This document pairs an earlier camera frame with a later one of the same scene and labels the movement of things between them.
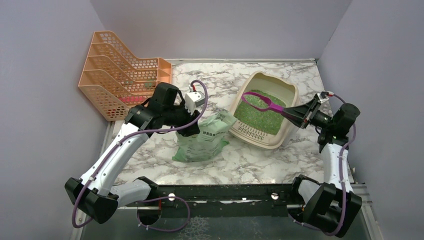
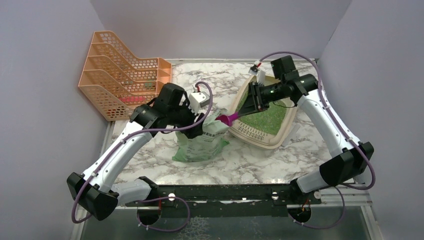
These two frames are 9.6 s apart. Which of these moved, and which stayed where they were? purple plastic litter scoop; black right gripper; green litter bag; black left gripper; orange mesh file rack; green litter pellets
Moved: black right gripper; purple plastic litter scoop
Stayed: green litter bag; green litter pellets; black left gripper; orange mesh file rack
